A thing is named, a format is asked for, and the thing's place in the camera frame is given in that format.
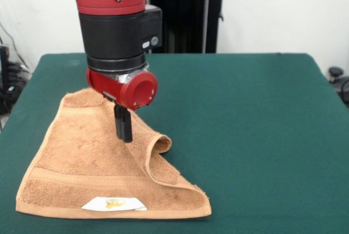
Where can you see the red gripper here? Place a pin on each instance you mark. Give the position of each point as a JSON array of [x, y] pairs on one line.
[[109, 86]]

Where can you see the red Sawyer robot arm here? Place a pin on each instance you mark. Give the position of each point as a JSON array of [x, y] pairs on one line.
[[114, 13]]

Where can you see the dark green table cloth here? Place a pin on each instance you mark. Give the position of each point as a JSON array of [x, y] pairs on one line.
[[245, 135]]

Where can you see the orange terry towel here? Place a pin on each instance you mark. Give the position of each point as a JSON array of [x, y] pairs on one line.
[[81, 168]]

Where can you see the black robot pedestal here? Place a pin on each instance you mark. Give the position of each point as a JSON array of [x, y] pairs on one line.
[[185, 21]]

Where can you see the black equipment stack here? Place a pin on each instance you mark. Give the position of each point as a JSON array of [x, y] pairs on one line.
[[6, 86]]

